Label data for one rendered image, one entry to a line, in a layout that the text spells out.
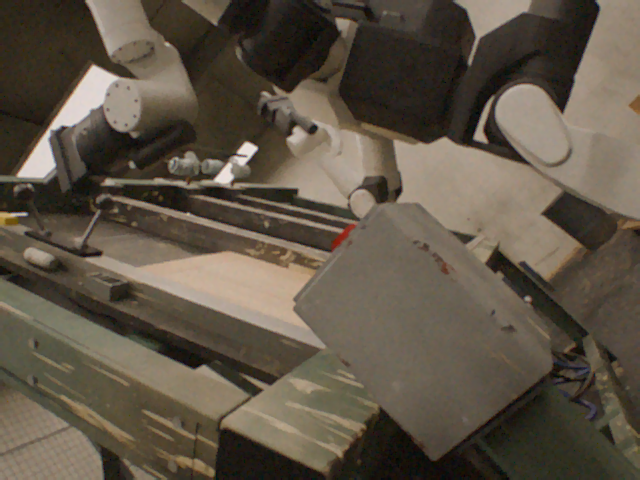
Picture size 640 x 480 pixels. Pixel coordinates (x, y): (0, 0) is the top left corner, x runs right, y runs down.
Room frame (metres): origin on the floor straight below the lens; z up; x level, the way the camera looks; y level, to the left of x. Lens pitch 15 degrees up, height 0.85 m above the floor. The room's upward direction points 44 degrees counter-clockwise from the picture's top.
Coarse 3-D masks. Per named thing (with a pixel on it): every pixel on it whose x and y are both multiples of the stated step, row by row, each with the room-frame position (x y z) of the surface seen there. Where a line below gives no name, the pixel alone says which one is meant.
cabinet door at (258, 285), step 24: (168, 264) 0.92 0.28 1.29; (192, 264) 0.96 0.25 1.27; (216, 264) 1.01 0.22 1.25; (240, 264) 1.06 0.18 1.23; (264, 264) 1.10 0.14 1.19; (192, 288) 0.82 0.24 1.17; (216, 288) 0.86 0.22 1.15; (240, 288) 0.89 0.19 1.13; (264, 288) 0.93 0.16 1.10; (288, 288) 0.97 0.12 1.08; (264, 312) 0.80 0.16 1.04; (288, 312) 0.83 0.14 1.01
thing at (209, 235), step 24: (120, 216) 1.23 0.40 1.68; (144, 216) 1.20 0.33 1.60; (168, 216) 1.18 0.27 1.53; (192, 216) 1.22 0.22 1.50; (192, 240) 1.18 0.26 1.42; (216, 240) 1.16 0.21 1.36; (240, 240) 1.13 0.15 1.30; (264, 240) 1.12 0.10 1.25; (288, 264) 1.11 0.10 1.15; (312, 264) 1.10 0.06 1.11
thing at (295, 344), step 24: (0, 240) 0.82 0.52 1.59; (24, 240) 0.80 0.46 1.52; (72, 264) 0.77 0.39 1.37; (96, 264) 0.75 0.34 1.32; (120, 264) 0.78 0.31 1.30; (144, 288) 0.73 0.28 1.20; (168, 288) 0.73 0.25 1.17; (168, 312) 0.72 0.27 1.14; (192, 312) 0.71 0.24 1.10; (216, 312) 0.70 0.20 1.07; (240, 312) 0.71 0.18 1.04; (240, 336) 0.69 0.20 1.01; (264, 336) 0.68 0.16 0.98; (288, 336) 0.67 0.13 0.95; (312, 336) 0.69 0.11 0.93; (288, 360) 0.68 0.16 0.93
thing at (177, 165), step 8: (208, 152) 1.76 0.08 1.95; (216, 152) 1.82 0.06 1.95; (224, 152) 1.87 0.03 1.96; (232, 152) 1.92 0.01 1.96; (176, 160) 1.52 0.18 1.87; (184, 160) 1.56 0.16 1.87; (208, 160) 1.71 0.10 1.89; (216, 160) 1.76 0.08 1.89; (136, 168) 1.37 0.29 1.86; (152, 168) 1.42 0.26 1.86; (176, 168) 1.52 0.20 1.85; (192, 168) 1.59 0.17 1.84; (208, 168) 1.76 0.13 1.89; (216, 168) 1.74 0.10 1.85; (232, 168) 1.89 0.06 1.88; (240, 168) 1.90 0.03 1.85; (248, 168) 1.96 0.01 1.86; (240, 176) 1.92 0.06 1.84
